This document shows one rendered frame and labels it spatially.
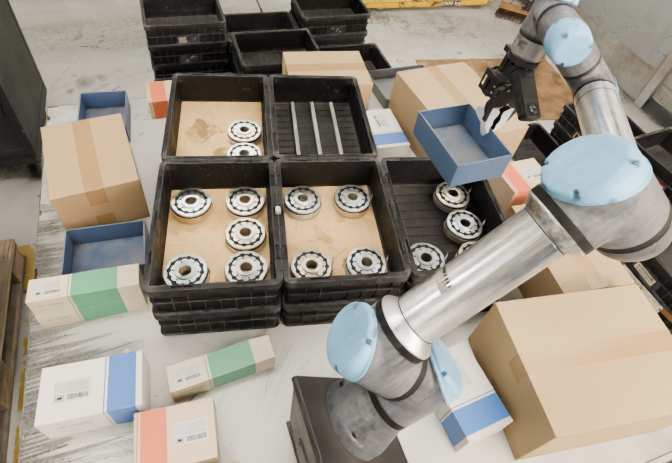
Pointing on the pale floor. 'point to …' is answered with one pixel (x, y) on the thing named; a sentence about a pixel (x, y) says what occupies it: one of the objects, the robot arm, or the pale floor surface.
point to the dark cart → (19, 96)
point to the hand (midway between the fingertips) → (487, 132)
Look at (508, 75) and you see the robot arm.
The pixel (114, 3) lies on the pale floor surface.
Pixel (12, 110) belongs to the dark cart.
